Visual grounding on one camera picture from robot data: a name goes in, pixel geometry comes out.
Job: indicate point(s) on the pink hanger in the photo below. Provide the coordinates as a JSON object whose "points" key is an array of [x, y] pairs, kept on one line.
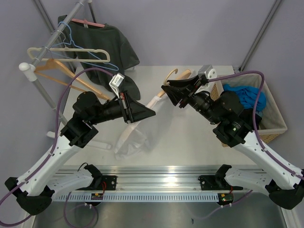
{"points": [[88, 23]]}

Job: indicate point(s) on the wicker laundry basket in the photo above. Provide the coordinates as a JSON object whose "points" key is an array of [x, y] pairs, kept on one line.
{"points": [[272, 123]]}

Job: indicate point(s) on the black t shirt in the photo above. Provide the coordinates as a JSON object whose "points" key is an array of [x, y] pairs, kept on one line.
{"points": [[247, 116]]}

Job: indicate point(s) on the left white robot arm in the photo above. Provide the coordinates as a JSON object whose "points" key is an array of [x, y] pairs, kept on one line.
{"points": [[35, 190]]}

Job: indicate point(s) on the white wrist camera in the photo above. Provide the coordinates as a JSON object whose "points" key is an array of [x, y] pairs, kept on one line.
{"points": [[207, 72], [116, 84]]}

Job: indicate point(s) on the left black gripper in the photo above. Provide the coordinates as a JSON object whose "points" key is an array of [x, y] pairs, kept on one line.
{"points": [[133, 110]]}

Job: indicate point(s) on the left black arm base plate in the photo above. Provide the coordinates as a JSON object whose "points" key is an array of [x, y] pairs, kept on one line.
{"points": [[107, 182]]}

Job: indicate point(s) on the light blue wire hanger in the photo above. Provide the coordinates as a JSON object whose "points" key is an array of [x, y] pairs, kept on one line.
{"points": [[71, 44]]}

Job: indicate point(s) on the metal clothes rack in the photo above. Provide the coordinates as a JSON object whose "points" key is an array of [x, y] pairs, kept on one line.
{"points": [[41, 63]]}

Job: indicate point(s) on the white t shirt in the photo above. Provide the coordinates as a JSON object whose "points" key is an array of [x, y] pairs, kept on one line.
{"points": [[142, 136]]}

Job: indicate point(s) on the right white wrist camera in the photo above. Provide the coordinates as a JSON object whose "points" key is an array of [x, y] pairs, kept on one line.
{"points": [[207, 72]]}

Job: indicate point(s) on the cream plastic hanger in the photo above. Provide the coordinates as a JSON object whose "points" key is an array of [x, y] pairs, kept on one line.
{"points": [[86, 50]]}

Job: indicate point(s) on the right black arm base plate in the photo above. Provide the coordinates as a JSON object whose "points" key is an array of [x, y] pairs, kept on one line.
{"points": [[210, 182]]}

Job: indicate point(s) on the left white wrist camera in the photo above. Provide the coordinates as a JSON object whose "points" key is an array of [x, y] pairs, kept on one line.
{"points": [[116, 84]]}

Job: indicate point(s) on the aluminium mounting rail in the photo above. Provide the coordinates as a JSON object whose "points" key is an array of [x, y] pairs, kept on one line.
{"points": [[158, 178]]}

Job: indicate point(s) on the bright blue t shirt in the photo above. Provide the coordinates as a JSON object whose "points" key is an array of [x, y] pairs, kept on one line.
{"points": [[247, 96]]}

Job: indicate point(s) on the dark grey t shirt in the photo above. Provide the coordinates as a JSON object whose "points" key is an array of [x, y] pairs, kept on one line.
{"points": [[112, 40]]}

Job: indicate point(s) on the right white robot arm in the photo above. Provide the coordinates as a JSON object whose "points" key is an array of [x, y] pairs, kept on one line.
{"points": [[281, 181]]}

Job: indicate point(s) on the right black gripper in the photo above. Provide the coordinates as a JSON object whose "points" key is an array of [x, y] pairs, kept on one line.
{"points": [[176, 93]]}

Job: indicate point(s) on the white slotted cable duct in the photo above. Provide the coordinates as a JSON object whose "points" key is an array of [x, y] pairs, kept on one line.
{"points": [[140, 197]]}

